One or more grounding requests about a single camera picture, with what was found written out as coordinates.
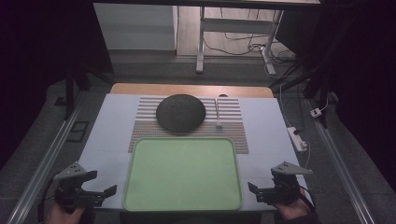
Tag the dark round plate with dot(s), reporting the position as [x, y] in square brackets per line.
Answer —
[180, 113]

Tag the black floor frame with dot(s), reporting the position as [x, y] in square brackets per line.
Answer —
[77, 131]

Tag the white desk frame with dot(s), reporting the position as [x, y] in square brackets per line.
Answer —
[204, 25]

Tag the metal floor rail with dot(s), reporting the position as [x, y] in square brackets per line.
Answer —
[40, 165]
[339, 168]

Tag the black stand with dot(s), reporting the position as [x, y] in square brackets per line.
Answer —
[69, 93]
[317, 84]

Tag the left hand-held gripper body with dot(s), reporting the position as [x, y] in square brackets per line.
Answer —
[70, 189]

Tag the silver fork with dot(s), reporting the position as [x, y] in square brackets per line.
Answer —
[218, 115]

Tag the striped placemat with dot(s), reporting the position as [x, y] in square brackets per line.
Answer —
[230, 137]

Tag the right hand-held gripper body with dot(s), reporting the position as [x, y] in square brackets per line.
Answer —
[285, 186]

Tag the white power strip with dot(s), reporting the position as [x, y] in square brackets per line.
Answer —
[296, 138]

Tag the person's left hand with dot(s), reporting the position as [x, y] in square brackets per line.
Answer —
[63, 215]

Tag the green plastic tray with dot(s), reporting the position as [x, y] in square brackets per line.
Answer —
[183, 174]

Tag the small white adapter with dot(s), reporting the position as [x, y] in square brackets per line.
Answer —
[316, 112]

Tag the white cabinet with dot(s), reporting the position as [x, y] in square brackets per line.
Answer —
[137, 28]

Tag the person's right hand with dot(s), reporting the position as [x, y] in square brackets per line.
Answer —
[292, 210]

